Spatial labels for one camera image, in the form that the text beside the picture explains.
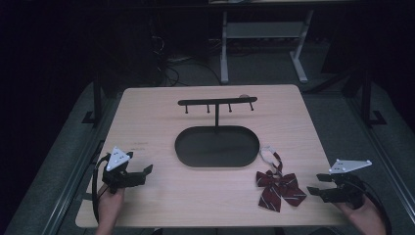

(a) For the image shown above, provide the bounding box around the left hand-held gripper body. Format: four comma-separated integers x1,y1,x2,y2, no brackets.
101,146,140,195

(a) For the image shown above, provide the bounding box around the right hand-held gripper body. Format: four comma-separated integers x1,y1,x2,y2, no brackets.
328,159,373,211

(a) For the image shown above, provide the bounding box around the dark red striped bow tie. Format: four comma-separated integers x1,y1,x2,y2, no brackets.
255,146,308,213

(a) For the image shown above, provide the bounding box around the black hook rack with tray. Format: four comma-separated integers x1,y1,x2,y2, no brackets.
174,96,261,168

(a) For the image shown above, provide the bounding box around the person's right hand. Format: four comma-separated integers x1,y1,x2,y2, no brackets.
336,196,380,223

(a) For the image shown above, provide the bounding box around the person's left hand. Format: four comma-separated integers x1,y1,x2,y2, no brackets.
96,184,126,217

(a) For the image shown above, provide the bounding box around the black metal stand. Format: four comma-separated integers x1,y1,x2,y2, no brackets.
359,67,389,127
81,72,106,125

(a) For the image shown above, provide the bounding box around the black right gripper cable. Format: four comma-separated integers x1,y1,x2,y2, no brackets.
351,179,393,235

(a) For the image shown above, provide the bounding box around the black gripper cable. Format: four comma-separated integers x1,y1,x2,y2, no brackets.
91,152,112,223
351,179,393,235

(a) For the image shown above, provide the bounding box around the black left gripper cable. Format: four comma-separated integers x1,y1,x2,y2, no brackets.
91,152,112,223

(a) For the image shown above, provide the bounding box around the grey aluminium rail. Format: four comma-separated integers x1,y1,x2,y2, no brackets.
345,94,415,216
41,96,114,235

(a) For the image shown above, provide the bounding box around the tangle of black floor cables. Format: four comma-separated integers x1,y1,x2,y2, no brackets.
149,18,223,87

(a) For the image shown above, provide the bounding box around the white metal desk frame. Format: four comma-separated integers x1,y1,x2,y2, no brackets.
219,9,315,85

